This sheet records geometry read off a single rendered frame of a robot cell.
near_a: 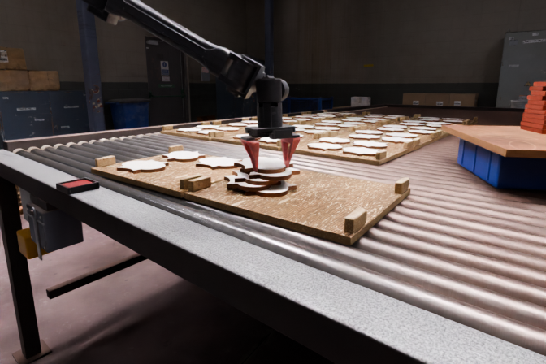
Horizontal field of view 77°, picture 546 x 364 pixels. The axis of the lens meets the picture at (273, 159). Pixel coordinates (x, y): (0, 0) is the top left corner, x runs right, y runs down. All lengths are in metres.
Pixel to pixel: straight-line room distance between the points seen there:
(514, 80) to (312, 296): 6.76
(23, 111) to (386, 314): 5.49
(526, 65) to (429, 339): 6.78
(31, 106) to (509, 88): 7.32
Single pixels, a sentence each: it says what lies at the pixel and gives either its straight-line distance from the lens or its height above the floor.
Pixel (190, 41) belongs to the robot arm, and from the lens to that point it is 0.82.
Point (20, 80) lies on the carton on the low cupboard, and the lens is 5.82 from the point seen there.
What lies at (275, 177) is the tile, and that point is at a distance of 0.76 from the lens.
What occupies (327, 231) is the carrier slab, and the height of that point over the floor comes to 0.94.
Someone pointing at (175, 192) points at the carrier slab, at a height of 0.93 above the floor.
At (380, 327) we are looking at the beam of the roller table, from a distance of 0.44.
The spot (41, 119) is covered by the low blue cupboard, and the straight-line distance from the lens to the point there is 5.78.
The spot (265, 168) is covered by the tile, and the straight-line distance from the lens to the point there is 0.79.
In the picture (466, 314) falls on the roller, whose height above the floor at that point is 0.92.
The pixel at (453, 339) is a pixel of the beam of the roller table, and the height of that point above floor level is 0.91.
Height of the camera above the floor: 1.17
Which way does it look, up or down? 12 degrees down
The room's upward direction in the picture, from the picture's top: straight up
